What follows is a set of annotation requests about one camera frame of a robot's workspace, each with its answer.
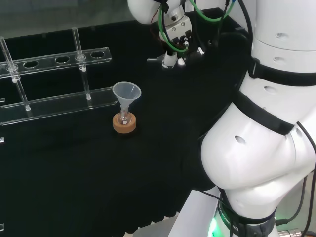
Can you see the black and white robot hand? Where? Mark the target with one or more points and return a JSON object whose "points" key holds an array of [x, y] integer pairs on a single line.
{"points": [[170, 60]]}

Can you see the clear plastic funnel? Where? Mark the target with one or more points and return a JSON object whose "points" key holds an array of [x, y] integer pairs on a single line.
{"points": [[126, 95]]}

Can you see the small round-bottom glass flask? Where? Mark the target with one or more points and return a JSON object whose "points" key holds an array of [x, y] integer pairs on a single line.
{"points": [[123, 120]]}

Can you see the clear acrylic funnel stand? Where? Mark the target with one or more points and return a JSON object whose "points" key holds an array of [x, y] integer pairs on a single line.
{"points": [[61, 105]]}

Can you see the grey tape piece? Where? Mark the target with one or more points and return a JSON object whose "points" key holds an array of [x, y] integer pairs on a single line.
{"points": [[240, 28]]}

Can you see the black cloth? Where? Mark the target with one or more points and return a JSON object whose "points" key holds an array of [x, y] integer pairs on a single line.
{"points": [[74, 172]]}

